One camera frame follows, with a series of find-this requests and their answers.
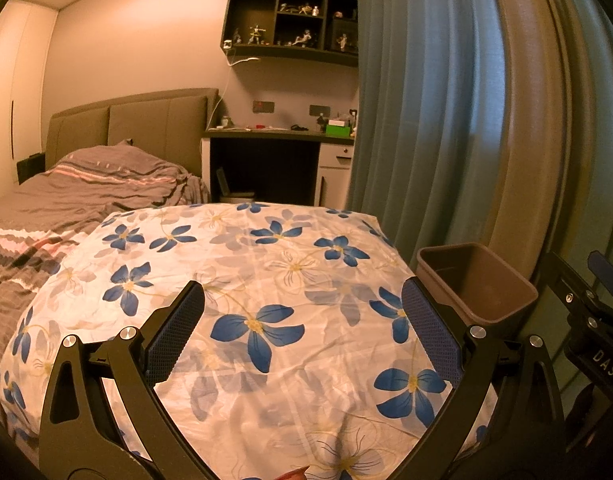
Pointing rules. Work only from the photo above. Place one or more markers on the blue curtain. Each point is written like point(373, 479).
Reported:
point(426, 110)

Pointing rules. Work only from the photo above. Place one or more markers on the dark top desk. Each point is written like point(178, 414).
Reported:
point(266, 134)

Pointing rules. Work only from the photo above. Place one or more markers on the dark wall socket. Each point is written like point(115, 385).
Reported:
point(320, 110)
point(264, 107)

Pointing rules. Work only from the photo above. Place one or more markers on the black nightstand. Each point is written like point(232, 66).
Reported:
point(31, 167)

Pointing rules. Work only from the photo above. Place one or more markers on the row of figurines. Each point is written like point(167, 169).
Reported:
point(256, 35)

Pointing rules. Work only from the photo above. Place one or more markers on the green box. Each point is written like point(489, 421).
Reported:
point(338, 130)

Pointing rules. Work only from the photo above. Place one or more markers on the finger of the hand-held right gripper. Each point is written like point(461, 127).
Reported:
point(561, 272)
point(608, 275)

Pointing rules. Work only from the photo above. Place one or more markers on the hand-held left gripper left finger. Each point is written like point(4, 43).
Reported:
point(174, 330)

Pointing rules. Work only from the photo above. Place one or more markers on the beige padded headboard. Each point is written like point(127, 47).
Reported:
point(151, 120)

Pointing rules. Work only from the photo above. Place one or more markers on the person's left hand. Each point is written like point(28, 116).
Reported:
point(294, 475)

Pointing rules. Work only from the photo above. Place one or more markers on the beige curtain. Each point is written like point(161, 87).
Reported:
point(551, 135)

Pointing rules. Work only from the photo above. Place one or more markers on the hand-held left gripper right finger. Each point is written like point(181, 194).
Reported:
point(434, 330)

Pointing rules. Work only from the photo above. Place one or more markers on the white wardrobe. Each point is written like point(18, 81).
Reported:
point(16, 110)

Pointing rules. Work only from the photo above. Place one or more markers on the white blue floral blanket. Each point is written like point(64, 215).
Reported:
point(266, 270)

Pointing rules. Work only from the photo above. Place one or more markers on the white drawer cabinet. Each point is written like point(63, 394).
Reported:
point(334, 175)

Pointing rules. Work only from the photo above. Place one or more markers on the dark wall shelf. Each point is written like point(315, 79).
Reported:
point(251, 5)

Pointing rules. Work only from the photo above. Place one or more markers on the grey striped bedding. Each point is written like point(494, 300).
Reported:
point(61, 195)

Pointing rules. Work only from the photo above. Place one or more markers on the brown plastic trash bin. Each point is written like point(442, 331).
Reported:
point(439, 280)

